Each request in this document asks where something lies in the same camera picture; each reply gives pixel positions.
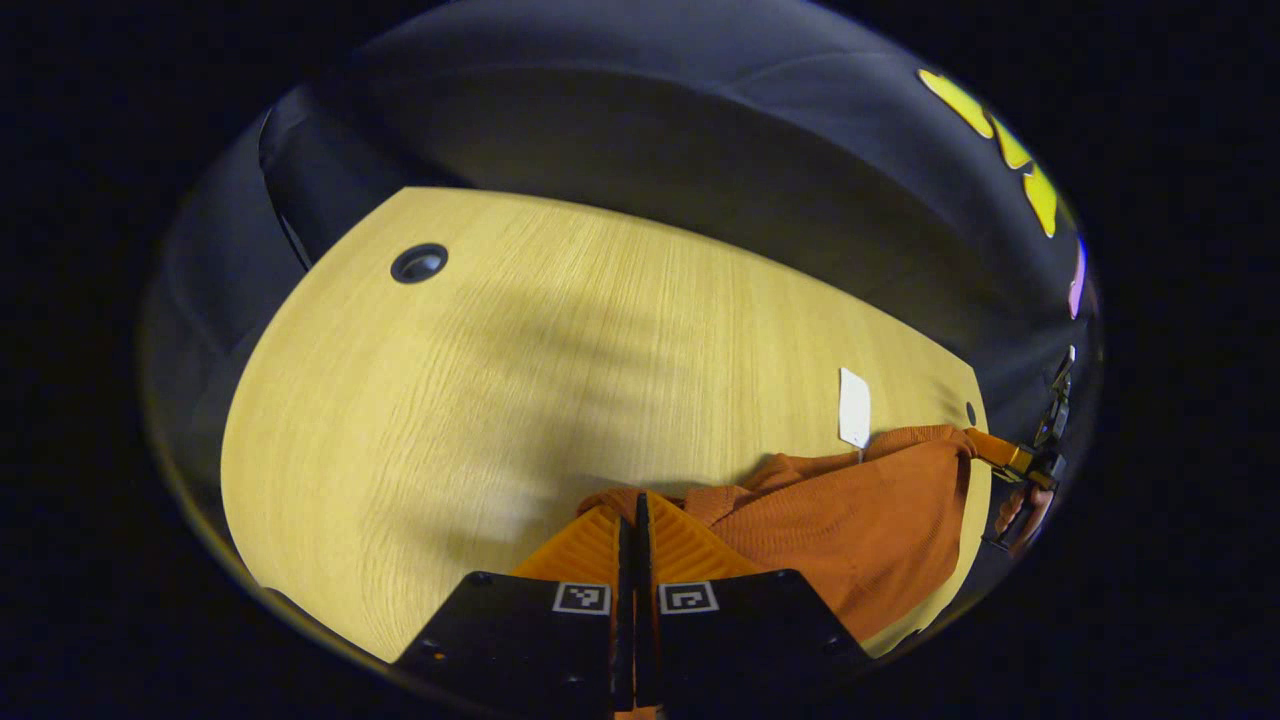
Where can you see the white paper hang tag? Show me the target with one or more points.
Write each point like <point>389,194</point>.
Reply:
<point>854,410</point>

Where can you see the black backdrop cloth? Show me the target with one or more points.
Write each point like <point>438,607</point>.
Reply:
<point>650,130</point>

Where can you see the orange knit garment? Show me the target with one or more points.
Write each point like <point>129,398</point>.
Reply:
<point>850,530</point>

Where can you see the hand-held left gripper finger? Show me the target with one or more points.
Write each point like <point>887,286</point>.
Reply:
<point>645,650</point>
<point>620,650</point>

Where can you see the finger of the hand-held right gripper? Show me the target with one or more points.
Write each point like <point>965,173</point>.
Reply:
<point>1000,455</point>

